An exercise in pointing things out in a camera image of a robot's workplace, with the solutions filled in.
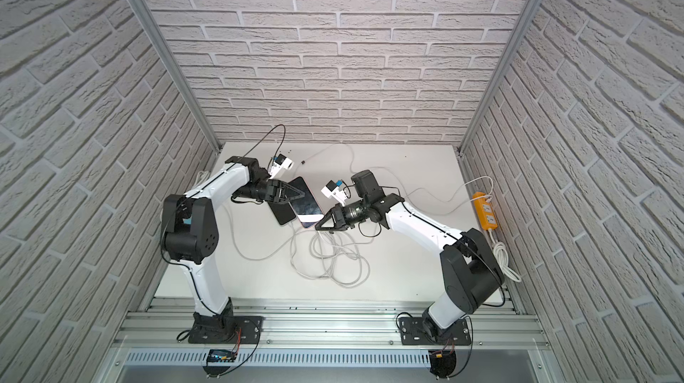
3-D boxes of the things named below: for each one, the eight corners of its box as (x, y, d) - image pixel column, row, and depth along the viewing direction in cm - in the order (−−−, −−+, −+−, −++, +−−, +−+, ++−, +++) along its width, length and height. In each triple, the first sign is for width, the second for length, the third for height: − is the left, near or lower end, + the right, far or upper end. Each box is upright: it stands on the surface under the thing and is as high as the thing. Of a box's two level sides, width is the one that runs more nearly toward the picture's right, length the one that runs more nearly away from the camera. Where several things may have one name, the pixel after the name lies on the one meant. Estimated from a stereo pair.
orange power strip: (482, 229, 97) (484, 226, 96) (470, 194, 107) (472, 191, 106) (498, 229, 97) (501, 226, 96) (485, 195, 107) (487, 191, 106)
